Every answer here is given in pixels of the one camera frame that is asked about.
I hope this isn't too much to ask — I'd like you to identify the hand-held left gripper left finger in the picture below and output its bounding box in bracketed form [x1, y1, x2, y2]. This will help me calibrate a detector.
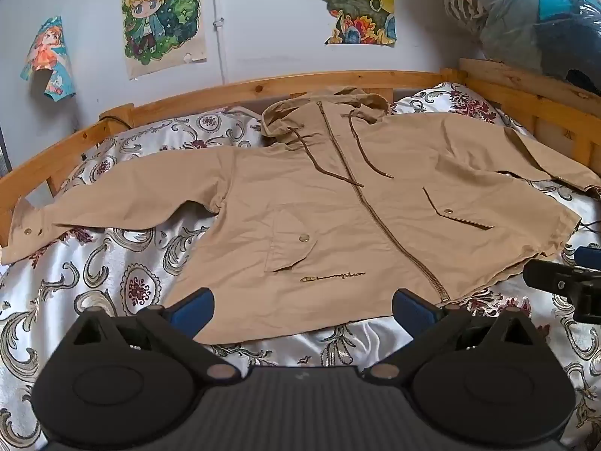
[70, 288, 241, 381]

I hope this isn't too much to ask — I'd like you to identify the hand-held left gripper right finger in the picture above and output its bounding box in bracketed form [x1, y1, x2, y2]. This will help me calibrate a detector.
[363, 288, 536, 381]

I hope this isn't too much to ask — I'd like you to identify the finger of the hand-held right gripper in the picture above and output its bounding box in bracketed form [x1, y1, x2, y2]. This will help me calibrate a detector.
[523, 258, 587, 302]
[574, 245, 601, 271]

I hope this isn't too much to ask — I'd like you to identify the tan hooded jacket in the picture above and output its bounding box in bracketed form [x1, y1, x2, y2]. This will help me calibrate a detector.
[0, 85, 601, 345]

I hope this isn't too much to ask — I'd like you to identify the floral satin bedsheet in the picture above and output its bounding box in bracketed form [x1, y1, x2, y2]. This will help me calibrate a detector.
[0, 82, 601, 451]

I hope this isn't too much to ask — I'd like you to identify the bagged bedding bundle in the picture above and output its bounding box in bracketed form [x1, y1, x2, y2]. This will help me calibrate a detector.
[418, 0, 601, 98]

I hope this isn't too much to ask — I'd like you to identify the wooden bed frame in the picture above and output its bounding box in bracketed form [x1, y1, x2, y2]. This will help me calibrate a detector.
[0, 58, 601, 250]

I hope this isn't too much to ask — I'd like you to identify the white wall conduit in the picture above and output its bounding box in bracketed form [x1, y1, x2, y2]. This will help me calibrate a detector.
[209, 0, 231, 86]

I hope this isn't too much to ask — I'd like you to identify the torn curled wall poster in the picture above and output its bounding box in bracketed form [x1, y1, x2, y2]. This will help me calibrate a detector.
[20, 15, 76, 102]

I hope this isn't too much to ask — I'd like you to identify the cartoon character wall poster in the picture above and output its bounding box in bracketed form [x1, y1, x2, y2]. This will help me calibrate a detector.
[121, 0, 208, 80]

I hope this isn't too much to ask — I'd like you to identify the landscape wall poster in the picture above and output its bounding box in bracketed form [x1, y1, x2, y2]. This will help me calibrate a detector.
[308, 0, 398, 47]

